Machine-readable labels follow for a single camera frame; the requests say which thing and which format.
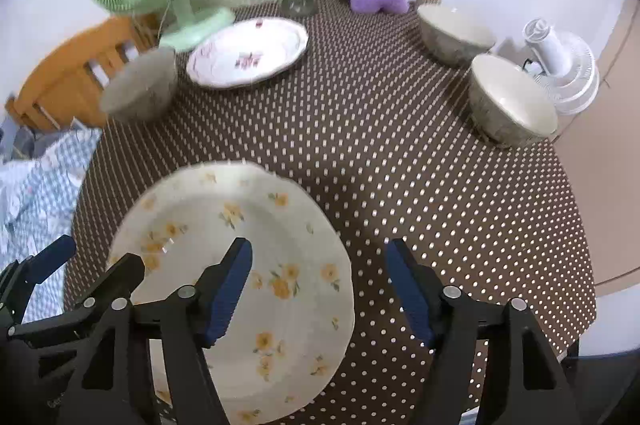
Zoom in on round yellow floral plate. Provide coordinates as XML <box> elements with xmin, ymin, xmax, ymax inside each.
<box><xmin>105</xmin><ymin>161</ymin><xmax>356</xmax><ymax>425</ymax></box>

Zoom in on grey floral bowl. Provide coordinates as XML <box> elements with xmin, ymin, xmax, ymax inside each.
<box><xmin>99</xmin><ymin>47</ymin><xmax>178</xmax><ymax>122</ymax></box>

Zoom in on white fan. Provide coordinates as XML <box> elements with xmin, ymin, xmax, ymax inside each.
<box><xmin>523</xmin><ymin>18</ymin><xmax>600</xmax><ymax>116</ymax></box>

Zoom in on blue checked bedding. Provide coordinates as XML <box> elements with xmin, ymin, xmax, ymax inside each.
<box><xmin>0</xmin><ymin>124</ymin><xmax>104</xmax><ymax>323</ymax></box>

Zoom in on brown polka dot tablecloth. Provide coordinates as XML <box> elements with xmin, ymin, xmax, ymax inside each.
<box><xmin>64</xmin><ymin>0</ymin><xmax>597</xmax><ymax>424</ymax></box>

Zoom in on red patterned white plate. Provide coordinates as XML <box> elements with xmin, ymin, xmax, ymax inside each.
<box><xmin>186</xmin><ymin>18</ymin><xmax>309</xmax><ymax>89</ymax></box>

